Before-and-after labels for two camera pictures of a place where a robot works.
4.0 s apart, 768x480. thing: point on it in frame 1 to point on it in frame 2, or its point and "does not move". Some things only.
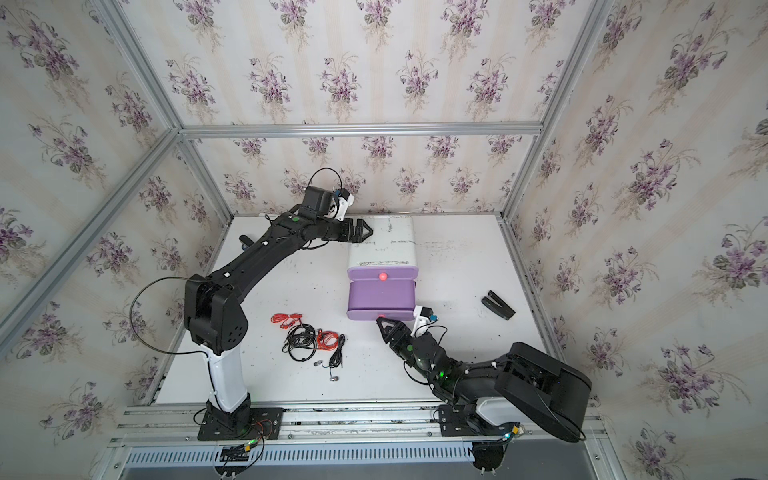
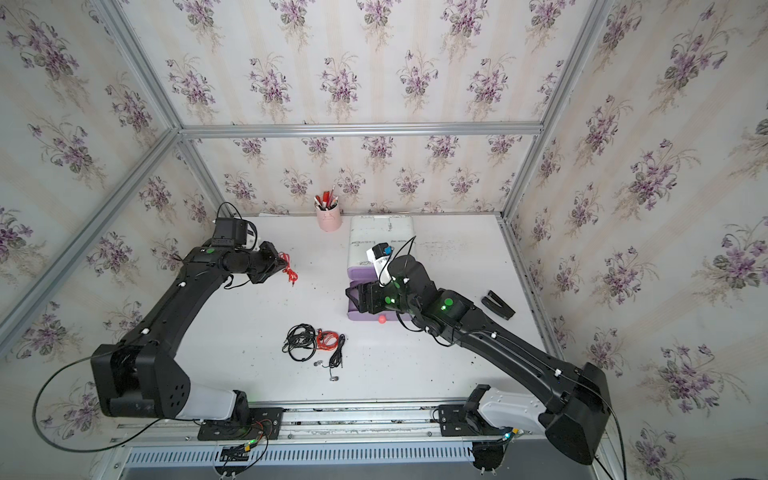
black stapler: (497, 305) does not move
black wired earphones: (300, 336) does not move
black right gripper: (398, 329) to (364, 290)
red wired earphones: (287, 320) to (292, 276)
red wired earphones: (327, 340) does not move
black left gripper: (358, 237) to (273, 263)
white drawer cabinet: (392, 242) does not move
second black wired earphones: (336, 359) does not move
